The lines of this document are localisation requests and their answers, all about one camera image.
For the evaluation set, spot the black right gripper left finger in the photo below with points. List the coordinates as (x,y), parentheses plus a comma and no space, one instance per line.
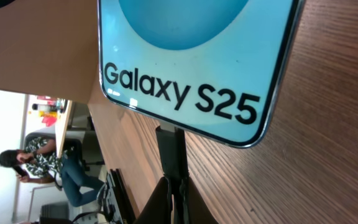
(159,206)

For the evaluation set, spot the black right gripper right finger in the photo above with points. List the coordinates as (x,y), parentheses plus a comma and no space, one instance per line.
(194,209)

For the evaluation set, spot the Galaxy S25 smartphone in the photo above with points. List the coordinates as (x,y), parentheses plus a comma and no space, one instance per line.
(210,67)

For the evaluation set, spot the person in patterned shirt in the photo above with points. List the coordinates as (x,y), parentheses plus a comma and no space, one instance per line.
(42,163)

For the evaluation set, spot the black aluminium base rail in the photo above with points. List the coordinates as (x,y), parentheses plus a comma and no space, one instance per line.
(115,204)

